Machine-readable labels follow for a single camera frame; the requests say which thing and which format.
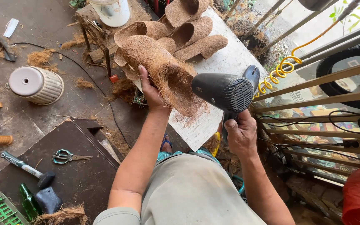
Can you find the metal fence railing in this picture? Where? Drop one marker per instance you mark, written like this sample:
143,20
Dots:
311,81

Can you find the black rubber mallet head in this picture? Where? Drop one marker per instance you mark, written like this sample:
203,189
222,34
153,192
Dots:
48,200

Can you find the person's grey shirt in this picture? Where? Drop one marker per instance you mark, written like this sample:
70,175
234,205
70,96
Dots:
186,193

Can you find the black hair dryer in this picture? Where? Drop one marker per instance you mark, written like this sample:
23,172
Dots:
227,90

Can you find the shaggy coconut fibre pot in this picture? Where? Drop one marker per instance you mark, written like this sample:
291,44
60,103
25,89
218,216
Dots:
164,68

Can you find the green glass bottle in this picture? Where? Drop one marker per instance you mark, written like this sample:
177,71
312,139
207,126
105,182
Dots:
29,201

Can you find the person's left hand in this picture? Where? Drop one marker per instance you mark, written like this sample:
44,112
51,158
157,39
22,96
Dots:
153,95

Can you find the dark brown wooden board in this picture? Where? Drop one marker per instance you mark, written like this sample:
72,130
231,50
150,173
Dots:
73,184

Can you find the white plastic bucket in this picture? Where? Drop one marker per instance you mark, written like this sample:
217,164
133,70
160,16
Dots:
111,11

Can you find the green leafy plant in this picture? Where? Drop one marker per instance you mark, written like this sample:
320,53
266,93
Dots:
350,15

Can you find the blue sandal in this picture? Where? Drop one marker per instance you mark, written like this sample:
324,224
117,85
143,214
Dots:
166,143

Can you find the white board work table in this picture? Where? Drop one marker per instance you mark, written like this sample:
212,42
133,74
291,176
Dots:
230,59

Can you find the power socket strip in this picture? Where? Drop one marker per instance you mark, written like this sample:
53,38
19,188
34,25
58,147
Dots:
355,144

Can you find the brown coconut fibre pot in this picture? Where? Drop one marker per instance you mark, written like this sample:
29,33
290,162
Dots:
194,31
184,11
142,29
203,47
168,43

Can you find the white ribbed plant pot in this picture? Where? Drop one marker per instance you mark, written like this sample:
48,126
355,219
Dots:
37,85

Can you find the black rubber tyre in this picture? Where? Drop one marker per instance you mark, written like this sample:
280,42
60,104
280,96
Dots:
325,67

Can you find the white face mask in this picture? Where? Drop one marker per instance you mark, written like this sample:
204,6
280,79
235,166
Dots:
11,27

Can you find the person's right hand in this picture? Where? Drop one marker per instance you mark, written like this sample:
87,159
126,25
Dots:
242,137

